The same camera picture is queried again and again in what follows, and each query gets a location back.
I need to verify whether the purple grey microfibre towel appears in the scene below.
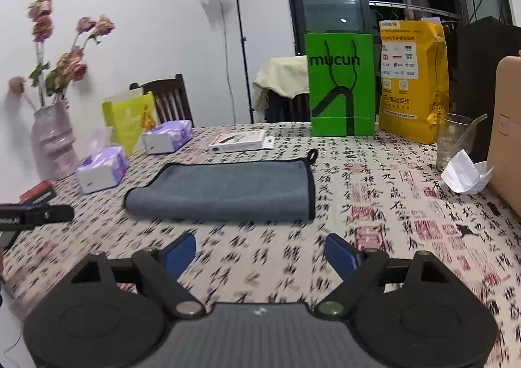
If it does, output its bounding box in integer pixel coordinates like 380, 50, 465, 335
124, 149, 319, 223

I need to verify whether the red cigarette box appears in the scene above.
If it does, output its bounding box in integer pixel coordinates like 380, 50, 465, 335
20, 180, 57, 204

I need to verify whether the pink speckled ceramic vase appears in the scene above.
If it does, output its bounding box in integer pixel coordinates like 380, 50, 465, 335
31, 100, 79, 180

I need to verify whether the near purple tissue pack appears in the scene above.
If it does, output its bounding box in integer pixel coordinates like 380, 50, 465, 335
76, 127, 129, 194

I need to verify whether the purple tissue pack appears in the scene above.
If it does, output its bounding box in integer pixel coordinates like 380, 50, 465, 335
76, 127, 129, 194
141, 120, 193, 155

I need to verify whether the calligraphy print tablecloth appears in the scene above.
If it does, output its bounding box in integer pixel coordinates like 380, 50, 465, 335
0, 121, 521, 324

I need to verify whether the crumpled white paper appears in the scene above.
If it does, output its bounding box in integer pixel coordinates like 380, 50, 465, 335
441, 149, 494, 195

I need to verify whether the yellow green paper bag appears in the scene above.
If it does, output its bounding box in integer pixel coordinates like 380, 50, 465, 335
102, 88, 159, 157

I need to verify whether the far purple tissue pack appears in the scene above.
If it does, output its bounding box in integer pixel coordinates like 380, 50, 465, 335
141, 120, 193, 155

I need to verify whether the pink hard suitcase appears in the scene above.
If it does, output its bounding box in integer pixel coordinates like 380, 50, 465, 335
487, 56, 521, 215

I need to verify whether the clear drinking glass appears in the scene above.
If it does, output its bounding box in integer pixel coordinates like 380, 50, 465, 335
436, 113, 487, 171

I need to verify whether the dark wooden chair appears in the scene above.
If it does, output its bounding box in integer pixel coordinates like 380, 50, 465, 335
129, 74, 193, 123

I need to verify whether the white flat product box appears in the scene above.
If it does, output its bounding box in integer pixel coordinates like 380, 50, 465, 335
207, 130, 275, 153

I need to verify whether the yellow printed plastic bag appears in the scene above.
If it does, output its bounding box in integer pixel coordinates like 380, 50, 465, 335
379, 20, 449, 144

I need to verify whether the green mucun paper bag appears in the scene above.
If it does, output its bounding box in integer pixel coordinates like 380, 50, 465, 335
305, 33, 376, 137

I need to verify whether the chair with cream cloth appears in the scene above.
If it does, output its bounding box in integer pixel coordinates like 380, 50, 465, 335
253, 55, 309, 122

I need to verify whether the black paper bag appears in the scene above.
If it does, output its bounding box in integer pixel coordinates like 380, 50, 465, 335
455, 0, 520, 117

